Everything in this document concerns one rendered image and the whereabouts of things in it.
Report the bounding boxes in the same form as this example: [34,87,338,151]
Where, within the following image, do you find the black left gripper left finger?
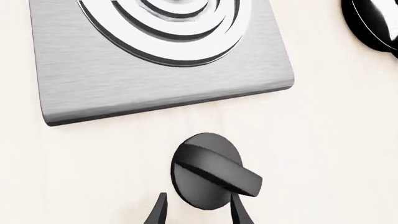
[143,192,168,224]

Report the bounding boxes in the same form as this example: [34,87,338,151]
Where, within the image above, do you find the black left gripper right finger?
[230,192,256,224]

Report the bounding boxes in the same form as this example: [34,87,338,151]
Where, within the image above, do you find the round black stove knob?
[170,133,264,210]

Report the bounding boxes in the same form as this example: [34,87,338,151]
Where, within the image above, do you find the flat stove plate with rings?
[28,0,295,128]

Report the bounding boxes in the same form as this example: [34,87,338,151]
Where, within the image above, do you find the black frying pan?
[341,0,398,60]

